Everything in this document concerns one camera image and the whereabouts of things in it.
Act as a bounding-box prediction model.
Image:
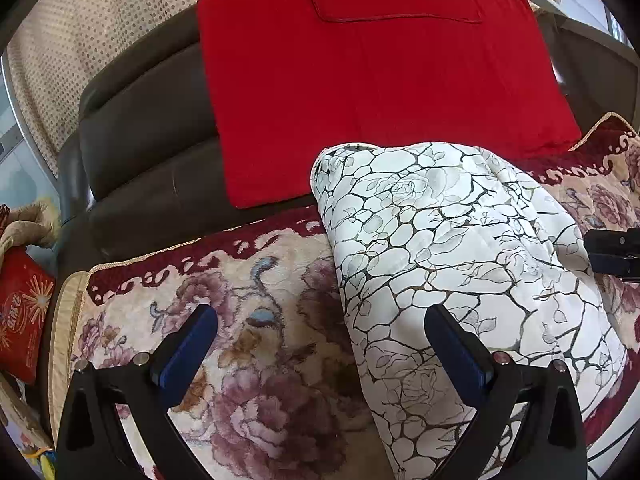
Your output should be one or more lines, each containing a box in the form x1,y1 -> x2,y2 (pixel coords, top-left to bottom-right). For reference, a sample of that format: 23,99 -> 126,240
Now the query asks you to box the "red printed box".
0,246 -> 57,386

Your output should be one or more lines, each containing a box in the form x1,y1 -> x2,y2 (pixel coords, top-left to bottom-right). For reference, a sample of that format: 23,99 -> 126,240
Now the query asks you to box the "white cracked-pattern pillow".
310,141 -> 630,480

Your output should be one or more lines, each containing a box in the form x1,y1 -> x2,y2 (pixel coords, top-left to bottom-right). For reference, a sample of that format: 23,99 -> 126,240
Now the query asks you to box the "beige plush cloth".
0,199 -> 62,262

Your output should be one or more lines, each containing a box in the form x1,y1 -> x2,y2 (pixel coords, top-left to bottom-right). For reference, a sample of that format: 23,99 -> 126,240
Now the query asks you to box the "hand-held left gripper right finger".
424,304 -> 588,480

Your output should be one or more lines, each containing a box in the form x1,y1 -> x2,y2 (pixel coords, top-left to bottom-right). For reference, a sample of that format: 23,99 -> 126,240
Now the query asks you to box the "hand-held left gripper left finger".
56,304 -> 219,480

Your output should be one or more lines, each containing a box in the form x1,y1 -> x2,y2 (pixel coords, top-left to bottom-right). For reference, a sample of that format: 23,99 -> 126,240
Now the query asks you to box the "beige dotted curtain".
5,0 -> 263,163

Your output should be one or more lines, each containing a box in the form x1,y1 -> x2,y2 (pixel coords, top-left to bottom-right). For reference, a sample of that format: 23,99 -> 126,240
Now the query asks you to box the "dark brown leather sofa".
49,4 -> 333,433

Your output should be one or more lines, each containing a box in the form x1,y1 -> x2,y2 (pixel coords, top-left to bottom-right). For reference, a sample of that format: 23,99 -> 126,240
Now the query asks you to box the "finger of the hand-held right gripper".
589,255 -> 640,282
584,228 -> 640,257

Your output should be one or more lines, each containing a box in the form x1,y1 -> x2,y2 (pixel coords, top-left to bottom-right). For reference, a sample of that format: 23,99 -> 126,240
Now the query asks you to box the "floral plush blanket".
50,112 -> 640,480

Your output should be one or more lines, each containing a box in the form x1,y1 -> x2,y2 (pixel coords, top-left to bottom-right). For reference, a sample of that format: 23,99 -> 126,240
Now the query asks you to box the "red cloth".
196,0 -> 583,210

